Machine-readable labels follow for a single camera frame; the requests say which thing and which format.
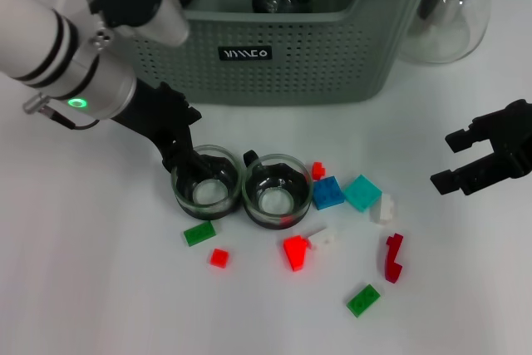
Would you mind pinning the grey-green perforated storage bin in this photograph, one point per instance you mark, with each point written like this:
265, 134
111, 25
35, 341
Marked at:
291, 72

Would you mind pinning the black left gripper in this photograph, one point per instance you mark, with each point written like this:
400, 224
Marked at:
158, 114

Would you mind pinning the glass carafe with black lid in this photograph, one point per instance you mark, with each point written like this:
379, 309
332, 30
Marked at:
449, 31

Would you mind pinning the teal square brick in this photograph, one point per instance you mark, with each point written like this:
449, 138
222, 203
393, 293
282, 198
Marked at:
361, 193

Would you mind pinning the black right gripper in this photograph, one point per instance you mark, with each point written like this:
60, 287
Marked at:
519, 134

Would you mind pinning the dark red curved brick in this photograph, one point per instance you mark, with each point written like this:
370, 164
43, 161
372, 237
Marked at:
392, 263

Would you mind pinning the small red notched brick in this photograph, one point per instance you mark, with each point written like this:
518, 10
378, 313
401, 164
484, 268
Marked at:
318, 171

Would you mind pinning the blue square brick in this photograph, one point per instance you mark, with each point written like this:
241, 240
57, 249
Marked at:
327, 193

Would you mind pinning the white chunky brick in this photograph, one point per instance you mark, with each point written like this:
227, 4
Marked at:
385, 208

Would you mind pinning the large red sloped brick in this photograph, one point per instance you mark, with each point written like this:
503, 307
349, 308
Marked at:
296, 252

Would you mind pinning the small red square brick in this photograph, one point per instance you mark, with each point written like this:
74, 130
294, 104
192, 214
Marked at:
219, 257

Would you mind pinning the white long brick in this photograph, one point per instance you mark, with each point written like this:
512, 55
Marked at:
324, 239

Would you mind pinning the green flat two-stud brick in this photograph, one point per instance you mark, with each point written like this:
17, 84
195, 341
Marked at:
363, 300
200, 233

